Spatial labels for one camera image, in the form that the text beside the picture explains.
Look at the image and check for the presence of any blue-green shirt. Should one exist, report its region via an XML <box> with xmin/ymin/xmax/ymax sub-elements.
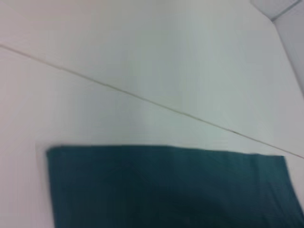
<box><xmin>46</xmin><ymin>144</ymin><xmax>304</xmax><ymax>228</ymax></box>

